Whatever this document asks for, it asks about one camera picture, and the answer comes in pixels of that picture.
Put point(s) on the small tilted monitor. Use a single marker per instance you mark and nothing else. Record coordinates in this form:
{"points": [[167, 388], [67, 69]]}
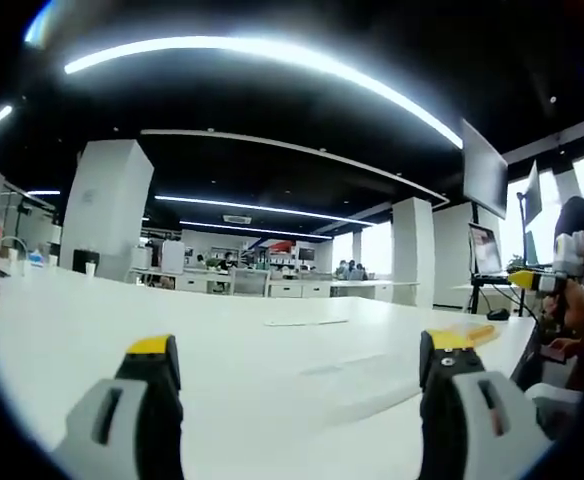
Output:
{"points": [[533, 195]]}

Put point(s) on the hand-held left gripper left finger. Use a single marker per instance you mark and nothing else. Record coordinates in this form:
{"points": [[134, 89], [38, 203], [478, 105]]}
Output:
{"points": [[137, 420]]}

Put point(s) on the long ceiling strip light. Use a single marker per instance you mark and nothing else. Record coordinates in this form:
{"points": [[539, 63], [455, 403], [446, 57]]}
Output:
{"points": [[272, 47]]}

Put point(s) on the black laptop stand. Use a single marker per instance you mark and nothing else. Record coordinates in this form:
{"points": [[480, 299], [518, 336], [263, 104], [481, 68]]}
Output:
{"points": [[479, 295]]}

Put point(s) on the yellow packet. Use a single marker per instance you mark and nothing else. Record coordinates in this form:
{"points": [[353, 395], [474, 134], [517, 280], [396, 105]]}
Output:
{"points": [[472, 334]]}

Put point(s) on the open laptop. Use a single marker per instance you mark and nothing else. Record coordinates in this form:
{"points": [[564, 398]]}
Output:
{"points": [[487, 252]]}

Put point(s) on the black computer mouse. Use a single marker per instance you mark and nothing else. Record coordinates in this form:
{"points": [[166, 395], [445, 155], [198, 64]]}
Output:
{"points": [[498, 315]]}

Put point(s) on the white chair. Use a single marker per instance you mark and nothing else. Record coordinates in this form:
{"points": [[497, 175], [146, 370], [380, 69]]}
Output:
{"points": [[554, 410]]}

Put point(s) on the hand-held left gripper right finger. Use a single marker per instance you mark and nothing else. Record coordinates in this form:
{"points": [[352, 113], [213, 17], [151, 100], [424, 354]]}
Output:
{"points": [[464, 425]]}

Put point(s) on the black cabinet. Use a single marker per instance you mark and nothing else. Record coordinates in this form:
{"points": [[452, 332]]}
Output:
{"points": [[85, 261]]}

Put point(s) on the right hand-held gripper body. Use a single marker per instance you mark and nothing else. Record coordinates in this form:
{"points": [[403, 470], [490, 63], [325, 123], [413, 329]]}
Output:
{"points": [[569, 260]]}

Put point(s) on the row of white office desks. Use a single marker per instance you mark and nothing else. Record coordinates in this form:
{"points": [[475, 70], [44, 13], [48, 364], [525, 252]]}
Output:
{"points": [[272, 286]]}

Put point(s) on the large black monitor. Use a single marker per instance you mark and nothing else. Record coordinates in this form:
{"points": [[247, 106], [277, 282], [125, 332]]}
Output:
{"points": [[484, 172]]}

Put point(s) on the person's dark haired head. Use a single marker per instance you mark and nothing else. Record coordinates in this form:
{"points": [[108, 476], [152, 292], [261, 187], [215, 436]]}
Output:
{"points": [[577, 215]]}

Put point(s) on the dark smartphone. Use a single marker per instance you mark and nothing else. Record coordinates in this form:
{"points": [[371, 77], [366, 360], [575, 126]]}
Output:
{"points": [[552, 353]]}

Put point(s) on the curved metal faucet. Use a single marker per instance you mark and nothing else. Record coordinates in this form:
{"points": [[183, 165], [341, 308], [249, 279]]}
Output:
{"points": [[14, 247]]}

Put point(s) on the person's right hand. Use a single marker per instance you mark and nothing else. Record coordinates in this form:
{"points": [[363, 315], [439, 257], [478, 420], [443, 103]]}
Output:
{"points": [[579, 310]]}

